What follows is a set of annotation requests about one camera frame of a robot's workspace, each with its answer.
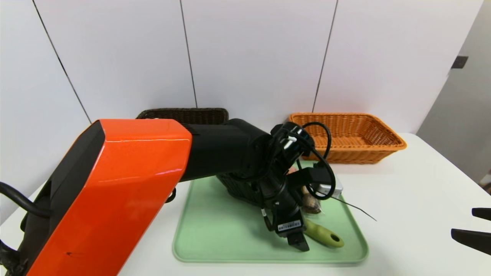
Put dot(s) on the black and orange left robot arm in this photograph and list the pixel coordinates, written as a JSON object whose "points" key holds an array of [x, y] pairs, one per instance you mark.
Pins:
{"points": [[115, 191]]}

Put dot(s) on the light green plastic tray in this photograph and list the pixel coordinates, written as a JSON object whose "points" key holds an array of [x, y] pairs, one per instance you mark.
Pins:
{"points": [[230, 237]]}

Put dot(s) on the orange wicker basket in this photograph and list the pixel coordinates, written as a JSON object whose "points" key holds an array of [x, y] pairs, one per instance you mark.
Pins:
{"points": [[364, 153]]}

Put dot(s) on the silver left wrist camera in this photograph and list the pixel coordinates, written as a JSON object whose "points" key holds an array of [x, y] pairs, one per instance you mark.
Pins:
{"points": [[333, 189]]}

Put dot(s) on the dark brown wicker basket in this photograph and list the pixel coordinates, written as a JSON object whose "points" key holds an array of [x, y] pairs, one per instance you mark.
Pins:
{"points": [[184, 115]]}

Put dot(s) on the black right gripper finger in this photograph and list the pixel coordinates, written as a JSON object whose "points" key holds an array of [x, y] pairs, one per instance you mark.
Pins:
{"points": [[483, 214], [475, 239]]}

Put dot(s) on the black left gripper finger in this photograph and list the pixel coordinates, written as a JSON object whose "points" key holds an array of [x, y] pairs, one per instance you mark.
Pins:
{"points": [[300, 241]]}

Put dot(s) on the wrapped chocolate roll snack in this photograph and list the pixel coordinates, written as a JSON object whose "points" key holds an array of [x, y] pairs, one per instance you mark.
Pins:
{"points": [[312, 207]]}

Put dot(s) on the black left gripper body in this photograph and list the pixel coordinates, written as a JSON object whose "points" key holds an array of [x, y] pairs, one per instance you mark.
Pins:
{"points": [[290, 226]]}

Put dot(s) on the brown background object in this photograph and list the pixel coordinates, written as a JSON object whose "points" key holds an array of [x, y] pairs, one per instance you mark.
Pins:
{"points": [[486, 186]]}

